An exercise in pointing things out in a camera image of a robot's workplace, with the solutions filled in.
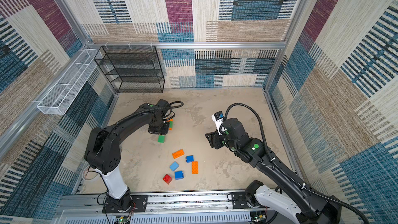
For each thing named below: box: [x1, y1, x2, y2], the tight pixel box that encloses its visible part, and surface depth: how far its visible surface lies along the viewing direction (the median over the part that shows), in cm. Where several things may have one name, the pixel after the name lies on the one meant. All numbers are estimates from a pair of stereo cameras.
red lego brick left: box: [162, 173, 173, 185], surface depth 79 cm
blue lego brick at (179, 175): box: [174, 170, 184, 180], surface depth 83 cm
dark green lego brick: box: [157, 134, 166, 144], surface depth 95 cm
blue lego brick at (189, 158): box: [185, 155, 195, 163], surface depth 89 cm
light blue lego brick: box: [169, 161, 180, 172], surface depth 86 cm
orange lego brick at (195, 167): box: [191, 161, 199, 175], surface depth 85 cm
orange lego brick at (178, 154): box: [172, 149, 185, 160], surface depth 91 cm
